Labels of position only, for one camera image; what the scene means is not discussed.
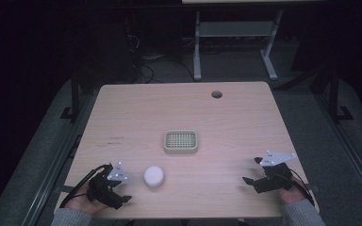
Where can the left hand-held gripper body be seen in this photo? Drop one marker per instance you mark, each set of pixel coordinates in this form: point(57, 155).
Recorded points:
point(102, 188)

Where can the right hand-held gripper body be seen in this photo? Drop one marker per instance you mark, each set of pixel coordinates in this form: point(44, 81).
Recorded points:
point(275, 180)

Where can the person's right hand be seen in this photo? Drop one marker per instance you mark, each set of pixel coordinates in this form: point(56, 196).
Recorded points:
point(292, 195)

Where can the person's left hand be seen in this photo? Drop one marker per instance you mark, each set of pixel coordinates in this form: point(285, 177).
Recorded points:
point(81, 202)

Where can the white round soap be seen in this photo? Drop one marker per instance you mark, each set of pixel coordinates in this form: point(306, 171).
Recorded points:
point(154, 175)

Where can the beige slotted soap dish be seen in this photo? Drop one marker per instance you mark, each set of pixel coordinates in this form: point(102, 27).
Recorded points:
point(180, 142)

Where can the black metal stand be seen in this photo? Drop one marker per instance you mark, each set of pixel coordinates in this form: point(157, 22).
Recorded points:
point(74, 94)
point(334, 94)

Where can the grey metal floor rail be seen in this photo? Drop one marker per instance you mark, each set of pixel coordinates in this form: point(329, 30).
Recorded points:
point(352, 150)
point(53, 169)

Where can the white metal desk frame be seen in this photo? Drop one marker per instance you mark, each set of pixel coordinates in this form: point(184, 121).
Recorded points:
point(235, 29)

